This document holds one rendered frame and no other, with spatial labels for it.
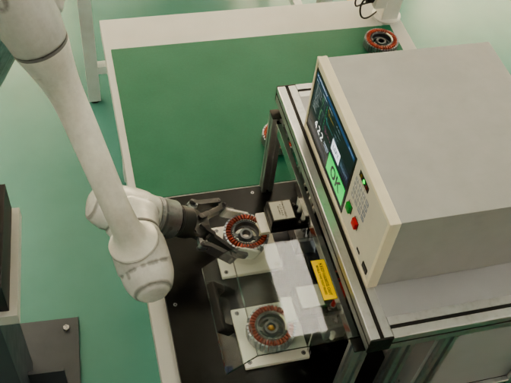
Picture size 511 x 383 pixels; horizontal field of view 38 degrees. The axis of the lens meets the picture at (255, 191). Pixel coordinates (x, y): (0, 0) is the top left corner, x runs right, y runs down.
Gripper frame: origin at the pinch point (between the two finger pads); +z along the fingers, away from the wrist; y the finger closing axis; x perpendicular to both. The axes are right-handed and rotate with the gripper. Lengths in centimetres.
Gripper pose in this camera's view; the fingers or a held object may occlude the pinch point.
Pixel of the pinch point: (245, 234)
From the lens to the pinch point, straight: 181.6
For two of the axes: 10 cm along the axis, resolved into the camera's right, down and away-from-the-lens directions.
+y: 2.5, 7.7, -5.9
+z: 7.8, 2.0, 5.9
